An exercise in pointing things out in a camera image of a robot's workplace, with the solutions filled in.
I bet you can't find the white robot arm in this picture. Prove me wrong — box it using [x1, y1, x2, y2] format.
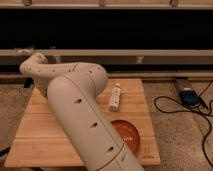
[20, 53, 145, 171]

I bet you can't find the blue box device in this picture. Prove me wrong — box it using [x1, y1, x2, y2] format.
[179, 89, 200, 106]

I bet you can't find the wooden board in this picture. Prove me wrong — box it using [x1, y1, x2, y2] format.
[5, 79, 160, 168]

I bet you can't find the black cable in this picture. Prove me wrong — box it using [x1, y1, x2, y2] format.
[153, 79, 213, 169]

